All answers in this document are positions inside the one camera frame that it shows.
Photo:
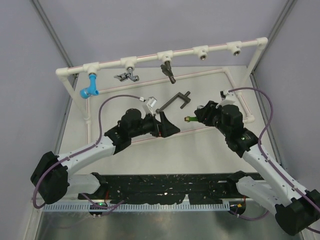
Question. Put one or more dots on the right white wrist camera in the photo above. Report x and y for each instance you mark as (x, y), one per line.
(227, 98)

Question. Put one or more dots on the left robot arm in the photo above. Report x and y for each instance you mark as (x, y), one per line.
(55, 175)

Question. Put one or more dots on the green plastic faucet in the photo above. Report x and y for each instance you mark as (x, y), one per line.
(189, 119)

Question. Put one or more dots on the right aluminium corner post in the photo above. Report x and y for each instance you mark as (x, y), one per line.
(279, 22)

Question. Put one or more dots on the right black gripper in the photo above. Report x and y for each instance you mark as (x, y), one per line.
(206, 112)

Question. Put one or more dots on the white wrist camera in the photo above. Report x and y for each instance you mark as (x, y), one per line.
(227, 98)
(148, 104)

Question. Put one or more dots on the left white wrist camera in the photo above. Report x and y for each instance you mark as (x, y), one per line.
(148, 104)

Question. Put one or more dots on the black speckled base plate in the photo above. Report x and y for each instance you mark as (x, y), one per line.
(168, 189)

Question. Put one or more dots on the chrome metal faucet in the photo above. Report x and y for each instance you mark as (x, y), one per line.
(128, 75)

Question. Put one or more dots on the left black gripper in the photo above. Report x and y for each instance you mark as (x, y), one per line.
(162, 129)

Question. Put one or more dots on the aluminium corner post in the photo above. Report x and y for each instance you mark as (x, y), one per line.
(37, 6)
(279, 22)

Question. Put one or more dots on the white slotted cable duct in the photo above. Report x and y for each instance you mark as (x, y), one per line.
(185, 206)

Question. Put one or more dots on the blue plastic faucet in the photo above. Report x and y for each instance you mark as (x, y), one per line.
(91, 90)

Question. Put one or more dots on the left aluminium corner post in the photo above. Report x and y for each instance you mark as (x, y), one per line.
(37, 6)

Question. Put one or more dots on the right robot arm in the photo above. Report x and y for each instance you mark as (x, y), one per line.
(294, 207)

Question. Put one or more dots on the dark grey installed faucet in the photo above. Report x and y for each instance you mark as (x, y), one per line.
(167, 70)

